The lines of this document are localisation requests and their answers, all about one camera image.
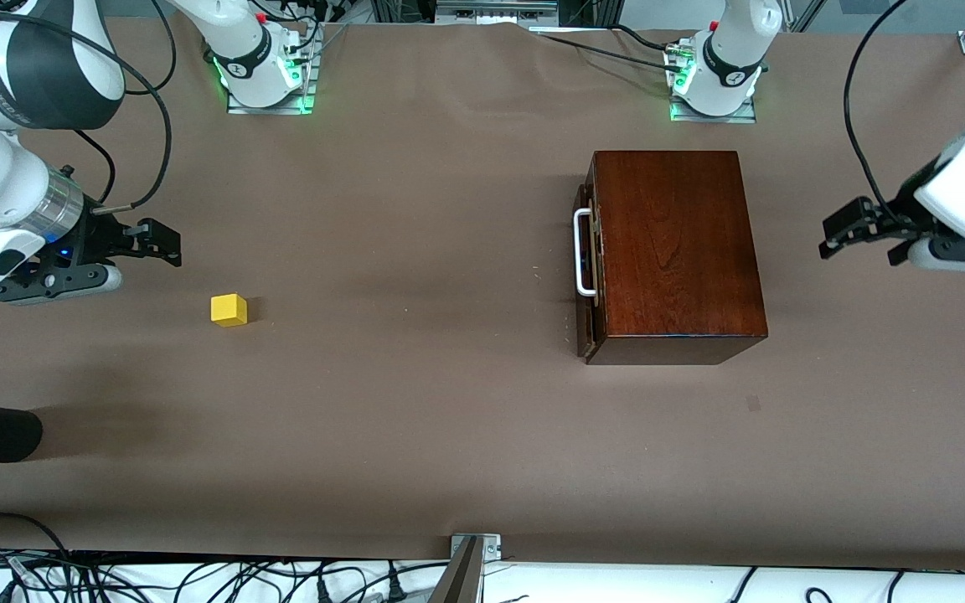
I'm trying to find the brown table cover sheet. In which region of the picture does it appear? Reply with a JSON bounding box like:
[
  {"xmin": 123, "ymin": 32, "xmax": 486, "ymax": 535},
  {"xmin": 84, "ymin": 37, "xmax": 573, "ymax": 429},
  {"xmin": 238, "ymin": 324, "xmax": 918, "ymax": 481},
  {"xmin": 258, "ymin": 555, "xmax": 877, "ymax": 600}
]
[{"xmin": 0, "ymin": 17, "xmax": 965, "ymax": 572}]

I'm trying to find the slanted aluminium extrusion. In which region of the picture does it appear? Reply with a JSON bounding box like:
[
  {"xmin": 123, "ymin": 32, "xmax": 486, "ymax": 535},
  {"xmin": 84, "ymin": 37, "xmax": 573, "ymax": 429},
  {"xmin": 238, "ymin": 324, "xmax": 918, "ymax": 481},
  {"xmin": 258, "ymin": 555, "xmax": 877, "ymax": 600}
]
[{"xmin": 787, "ymin": 0, "xmax": 828, "ymax": 34}]

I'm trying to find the long black table cable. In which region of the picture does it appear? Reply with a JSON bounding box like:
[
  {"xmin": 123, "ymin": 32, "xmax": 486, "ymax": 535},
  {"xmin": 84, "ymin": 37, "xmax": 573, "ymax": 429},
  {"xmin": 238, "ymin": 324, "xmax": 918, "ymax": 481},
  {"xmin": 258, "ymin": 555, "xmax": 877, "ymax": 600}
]
[{"xmin": 530, "ymin": 29, "xmax": 684, "ymax": 76}]

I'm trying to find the black looping cable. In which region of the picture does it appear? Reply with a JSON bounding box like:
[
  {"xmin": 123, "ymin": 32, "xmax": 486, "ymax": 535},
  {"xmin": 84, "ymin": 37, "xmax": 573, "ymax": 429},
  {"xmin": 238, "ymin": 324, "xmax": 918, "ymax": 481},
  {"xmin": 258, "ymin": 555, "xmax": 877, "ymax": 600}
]
[{"xmin": 122, "ymin": 0, "xmax": 178, "ymax": 95}]

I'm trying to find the black cable with metal plug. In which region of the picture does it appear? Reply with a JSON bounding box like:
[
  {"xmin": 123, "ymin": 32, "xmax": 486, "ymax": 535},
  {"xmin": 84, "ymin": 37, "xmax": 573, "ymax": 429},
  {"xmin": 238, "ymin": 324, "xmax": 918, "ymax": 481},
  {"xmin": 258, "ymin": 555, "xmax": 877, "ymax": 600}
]
[{"xmin": 18, "ymin": 8, "xmax": 173, "ymax": 216}]

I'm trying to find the dark slanted mount beam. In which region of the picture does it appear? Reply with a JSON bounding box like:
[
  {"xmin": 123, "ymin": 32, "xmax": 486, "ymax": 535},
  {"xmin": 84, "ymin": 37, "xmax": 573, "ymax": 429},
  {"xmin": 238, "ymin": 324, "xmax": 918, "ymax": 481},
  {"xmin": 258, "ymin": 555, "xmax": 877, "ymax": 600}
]
[{"xmin": 426, "ymin": 536, "xmax": 485, "ymax": 603}]

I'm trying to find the dark brown wooden cabinet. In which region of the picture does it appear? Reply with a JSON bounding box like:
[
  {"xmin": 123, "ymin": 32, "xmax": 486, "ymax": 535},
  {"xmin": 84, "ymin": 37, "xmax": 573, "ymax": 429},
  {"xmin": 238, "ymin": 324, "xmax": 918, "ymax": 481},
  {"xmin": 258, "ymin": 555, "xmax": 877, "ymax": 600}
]
[{"xmin": 585, "ymin": 151, "xmax": 769, "ymax": 366}]

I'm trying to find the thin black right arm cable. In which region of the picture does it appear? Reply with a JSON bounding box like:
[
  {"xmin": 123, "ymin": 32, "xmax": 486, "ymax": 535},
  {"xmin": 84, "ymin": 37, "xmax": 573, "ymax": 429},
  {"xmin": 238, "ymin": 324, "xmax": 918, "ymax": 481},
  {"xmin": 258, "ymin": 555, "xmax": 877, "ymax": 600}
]
[{"xmin": 70, "ymin": 127, "xmax": 117, "ymax": 206}]

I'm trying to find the yellow cube block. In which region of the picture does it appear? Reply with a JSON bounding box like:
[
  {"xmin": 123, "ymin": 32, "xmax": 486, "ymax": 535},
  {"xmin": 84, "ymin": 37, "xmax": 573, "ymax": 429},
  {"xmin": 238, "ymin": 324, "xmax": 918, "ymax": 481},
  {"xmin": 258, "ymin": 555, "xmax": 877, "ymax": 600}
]
[{"xmin": 211, "ymin": 293, "xmax": 249, "ymax": 328}]

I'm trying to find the grey equipment box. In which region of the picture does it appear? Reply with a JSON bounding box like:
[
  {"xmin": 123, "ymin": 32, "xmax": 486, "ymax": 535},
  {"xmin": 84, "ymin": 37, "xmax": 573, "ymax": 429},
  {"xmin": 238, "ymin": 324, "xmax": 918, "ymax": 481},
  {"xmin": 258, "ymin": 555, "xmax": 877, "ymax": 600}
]
[{"xmin": 435, "ymin": 0, "xmax": 561, "ymax": 24}]

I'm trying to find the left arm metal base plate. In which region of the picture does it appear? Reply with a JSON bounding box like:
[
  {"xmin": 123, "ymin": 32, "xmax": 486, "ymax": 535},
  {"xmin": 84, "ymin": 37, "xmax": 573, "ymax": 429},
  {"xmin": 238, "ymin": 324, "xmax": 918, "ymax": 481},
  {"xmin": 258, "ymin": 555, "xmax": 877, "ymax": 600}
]
[{"xmin": 669, "ymin": 94, "xmax": 758, "ymax": 124}]

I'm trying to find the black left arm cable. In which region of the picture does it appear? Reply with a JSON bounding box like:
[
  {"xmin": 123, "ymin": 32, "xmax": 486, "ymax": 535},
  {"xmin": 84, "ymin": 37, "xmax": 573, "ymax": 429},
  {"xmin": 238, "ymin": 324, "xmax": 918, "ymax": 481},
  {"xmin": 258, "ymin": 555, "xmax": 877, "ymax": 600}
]
[{"xmin": 843, "ymin": 0, "xmax": 911, "ymax": 227}]

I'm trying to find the wooden drawer with white handle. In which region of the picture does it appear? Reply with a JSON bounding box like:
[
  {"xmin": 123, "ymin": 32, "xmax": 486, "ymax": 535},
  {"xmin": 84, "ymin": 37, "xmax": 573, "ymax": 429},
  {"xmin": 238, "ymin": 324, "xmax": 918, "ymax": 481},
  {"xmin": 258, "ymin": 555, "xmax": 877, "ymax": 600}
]
[{"xmin": 573, "ymin": 163, "xmax": 606, "ymax": 361}]

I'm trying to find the silver mounting bracket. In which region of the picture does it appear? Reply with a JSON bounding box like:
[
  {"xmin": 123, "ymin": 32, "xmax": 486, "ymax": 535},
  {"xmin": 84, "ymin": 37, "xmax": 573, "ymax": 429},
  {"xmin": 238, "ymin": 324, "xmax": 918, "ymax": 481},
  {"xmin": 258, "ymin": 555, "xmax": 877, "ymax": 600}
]
[{"xmin": 449, "ymin": 533, "xmax": 502, "ymax": 562}]

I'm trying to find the large black cable loop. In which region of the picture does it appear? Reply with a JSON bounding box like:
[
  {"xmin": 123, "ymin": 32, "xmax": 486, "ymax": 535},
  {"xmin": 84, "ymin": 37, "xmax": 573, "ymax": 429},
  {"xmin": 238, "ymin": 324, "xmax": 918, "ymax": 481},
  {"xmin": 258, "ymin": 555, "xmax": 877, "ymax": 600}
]
[{"xmin": 0, "ymin": 513, "xmax": 73, "ymax": 559}]

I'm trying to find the short black table cable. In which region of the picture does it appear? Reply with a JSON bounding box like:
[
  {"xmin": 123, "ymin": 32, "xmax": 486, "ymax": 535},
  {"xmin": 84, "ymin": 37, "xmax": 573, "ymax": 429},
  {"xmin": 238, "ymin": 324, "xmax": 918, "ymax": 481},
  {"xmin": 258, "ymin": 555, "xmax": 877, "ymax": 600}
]
[{"xmin": 611, "ymin": 23, "xmax": 669, "ymax": 51}]

